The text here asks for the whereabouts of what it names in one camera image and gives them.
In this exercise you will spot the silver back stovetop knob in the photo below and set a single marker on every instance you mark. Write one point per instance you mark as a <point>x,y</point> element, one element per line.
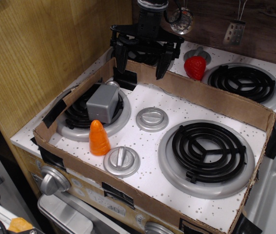
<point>198,52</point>

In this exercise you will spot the grey sink basin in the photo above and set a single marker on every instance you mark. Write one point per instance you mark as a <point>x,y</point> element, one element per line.
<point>260,207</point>

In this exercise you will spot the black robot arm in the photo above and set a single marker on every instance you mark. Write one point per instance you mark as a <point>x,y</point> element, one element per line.
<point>152,3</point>

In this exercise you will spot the silver oven front knob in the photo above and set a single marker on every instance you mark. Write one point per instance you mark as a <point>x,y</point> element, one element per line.
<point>53,181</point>

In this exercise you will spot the brown cardboard box frame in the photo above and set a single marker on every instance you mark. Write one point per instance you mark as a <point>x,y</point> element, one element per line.
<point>147,195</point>

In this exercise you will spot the silver stovetop knob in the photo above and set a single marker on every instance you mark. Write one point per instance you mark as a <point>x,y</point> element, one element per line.
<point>198,52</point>
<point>152,119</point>
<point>121,161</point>

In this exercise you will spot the silver oven door handle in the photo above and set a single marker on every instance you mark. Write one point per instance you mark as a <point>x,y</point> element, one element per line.
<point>76,217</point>

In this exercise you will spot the front right black burner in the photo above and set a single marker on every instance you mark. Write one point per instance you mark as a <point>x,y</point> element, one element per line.
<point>206,159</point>

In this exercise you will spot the orange toy carrot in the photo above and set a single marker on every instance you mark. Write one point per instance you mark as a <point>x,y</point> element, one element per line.
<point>98,139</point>

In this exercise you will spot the silver upper stovetop knob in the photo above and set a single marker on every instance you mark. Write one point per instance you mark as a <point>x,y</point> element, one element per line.
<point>152,119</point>

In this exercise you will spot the red toy strawberry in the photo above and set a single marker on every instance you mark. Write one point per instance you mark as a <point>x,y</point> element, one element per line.
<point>195,67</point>

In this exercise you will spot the back left black burner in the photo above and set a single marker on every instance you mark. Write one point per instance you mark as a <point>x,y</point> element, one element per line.
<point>137,56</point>

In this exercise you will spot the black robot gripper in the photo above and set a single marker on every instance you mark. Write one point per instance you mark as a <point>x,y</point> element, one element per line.
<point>147,36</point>

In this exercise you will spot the oven clock display panel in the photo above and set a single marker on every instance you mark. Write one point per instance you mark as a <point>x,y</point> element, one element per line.
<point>105,202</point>

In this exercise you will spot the back right black burner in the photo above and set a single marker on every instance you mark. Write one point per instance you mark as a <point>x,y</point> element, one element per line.
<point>246,80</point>

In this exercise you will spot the hanging metal grater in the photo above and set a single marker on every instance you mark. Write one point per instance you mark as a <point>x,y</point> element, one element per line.
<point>235,29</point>

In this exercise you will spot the orange object bottom left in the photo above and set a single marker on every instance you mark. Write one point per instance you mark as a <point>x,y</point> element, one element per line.
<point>19,224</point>

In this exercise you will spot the front left black burner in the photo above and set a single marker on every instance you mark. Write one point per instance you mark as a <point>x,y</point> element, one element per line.
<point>74,123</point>

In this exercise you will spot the black burner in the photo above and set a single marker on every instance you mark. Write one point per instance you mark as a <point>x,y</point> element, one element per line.
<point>137,56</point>
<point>246,80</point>
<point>206,159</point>
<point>74,123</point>

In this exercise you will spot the hanging round metal strainer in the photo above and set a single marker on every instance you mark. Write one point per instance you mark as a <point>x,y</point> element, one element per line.
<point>184,18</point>

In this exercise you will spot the silver lower stovetop knob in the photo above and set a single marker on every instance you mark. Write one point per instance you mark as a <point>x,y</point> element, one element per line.
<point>121,161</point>

